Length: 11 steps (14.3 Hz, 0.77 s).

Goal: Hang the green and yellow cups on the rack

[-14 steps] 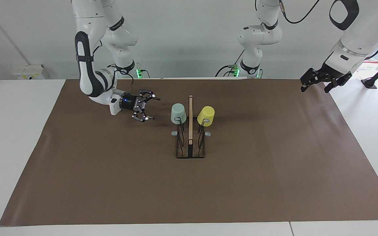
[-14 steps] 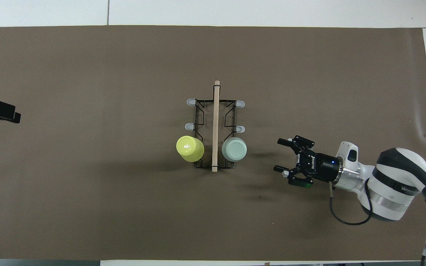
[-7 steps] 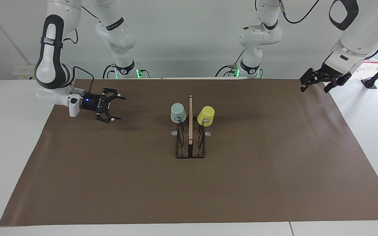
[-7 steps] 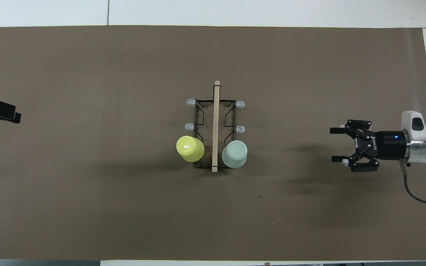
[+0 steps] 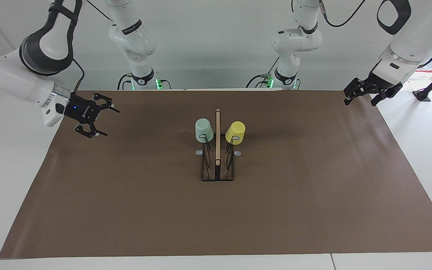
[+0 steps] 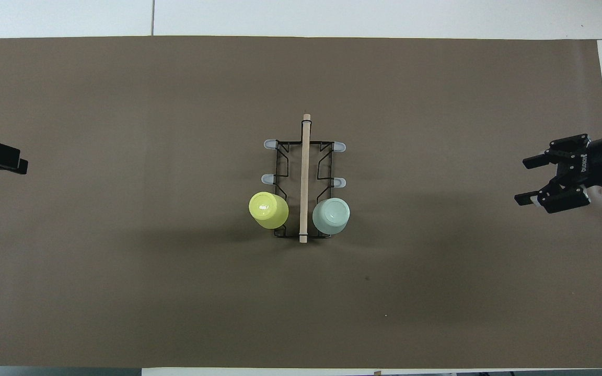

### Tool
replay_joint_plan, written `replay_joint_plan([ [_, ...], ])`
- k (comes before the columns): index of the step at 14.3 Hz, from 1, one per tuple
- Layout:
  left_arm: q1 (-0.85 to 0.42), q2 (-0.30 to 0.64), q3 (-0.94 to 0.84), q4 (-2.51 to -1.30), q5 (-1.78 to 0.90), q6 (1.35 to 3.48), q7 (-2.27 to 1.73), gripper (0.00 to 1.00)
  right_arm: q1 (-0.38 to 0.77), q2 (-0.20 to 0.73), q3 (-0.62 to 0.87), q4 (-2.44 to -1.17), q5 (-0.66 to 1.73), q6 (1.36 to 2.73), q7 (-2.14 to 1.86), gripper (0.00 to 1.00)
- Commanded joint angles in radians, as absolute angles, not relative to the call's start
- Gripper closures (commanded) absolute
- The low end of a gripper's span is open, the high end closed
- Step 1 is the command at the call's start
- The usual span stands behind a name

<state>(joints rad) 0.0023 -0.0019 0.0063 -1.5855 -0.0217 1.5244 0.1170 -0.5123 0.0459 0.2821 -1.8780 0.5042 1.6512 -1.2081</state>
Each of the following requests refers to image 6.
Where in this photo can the pale green plastic cup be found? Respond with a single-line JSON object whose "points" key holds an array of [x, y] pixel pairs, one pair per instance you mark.
{"points": [[331, 215]]}

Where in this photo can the yellow plastic cup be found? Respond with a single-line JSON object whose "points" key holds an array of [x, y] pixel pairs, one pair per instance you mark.
{"points": [[268, 210]]}

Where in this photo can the brown paper table mat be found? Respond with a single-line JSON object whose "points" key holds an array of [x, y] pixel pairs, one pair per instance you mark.
{"points": [[175, 287]]}

